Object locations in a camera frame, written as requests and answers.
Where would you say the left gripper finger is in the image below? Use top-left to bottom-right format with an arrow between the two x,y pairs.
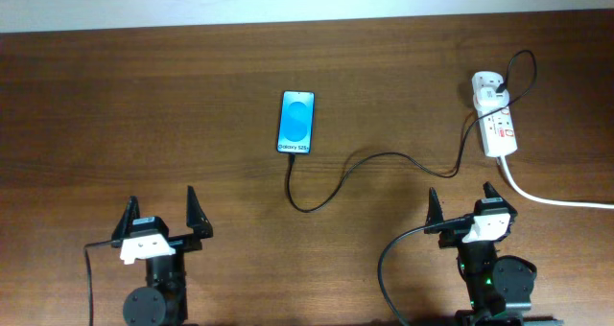
186,186 -> 213,239
111,196 -> 140,243

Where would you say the thin black charging cable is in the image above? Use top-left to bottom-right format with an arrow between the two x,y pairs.
286,49 -> 538,214

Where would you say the blue screen smartphone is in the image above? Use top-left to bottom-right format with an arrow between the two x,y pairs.
276,90 -> 315,154

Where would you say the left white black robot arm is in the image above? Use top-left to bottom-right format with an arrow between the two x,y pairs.
111,186 -> 213,326

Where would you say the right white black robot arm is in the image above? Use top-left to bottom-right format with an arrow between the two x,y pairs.
424,182 -> 537,325

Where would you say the white USB charger plug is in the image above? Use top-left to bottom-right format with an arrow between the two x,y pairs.
474,87 -> 509,111

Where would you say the white power strip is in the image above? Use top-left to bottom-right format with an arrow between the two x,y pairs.
471,71 -> 517,158

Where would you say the white power strip cord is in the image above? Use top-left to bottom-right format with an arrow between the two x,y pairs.
496,154 -> 614,210

